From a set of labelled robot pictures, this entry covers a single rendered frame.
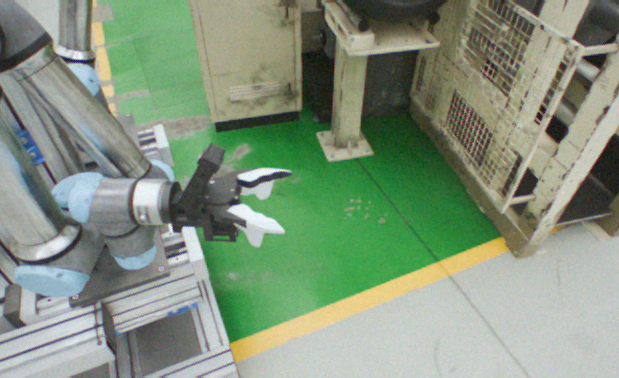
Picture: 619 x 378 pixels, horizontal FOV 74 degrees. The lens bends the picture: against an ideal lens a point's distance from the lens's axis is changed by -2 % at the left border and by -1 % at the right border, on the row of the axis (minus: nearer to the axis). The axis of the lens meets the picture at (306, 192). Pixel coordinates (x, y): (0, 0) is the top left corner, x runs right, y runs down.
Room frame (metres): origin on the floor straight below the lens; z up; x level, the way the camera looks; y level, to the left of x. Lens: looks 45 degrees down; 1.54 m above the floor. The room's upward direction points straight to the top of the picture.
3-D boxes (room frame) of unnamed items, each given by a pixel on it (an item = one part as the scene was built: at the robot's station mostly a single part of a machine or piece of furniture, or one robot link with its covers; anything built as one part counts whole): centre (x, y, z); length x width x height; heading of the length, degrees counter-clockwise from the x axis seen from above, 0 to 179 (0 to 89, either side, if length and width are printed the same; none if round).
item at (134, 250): (0.49, 0.32, 0.94); 0.11 x 0.08 x 0.11; 178
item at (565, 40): (1.56, -0.68, 0.65); 0.90 x 0.02 x 0.70; 14
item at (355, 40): (1.67, -0.16, 0.83); 0.36 x 0.09 x 0.06; 14
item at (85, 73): (1.08, 0.67, 0.88); 0.13 x 0.12 x 0.14; 31
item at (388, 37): (1.70, -0.30, 0.80); 0.37 x 0.36 x 0.02; 104
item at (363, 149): (1.94, -0.22, 0.02); 0.27 x 0.27 x 0.04; 14
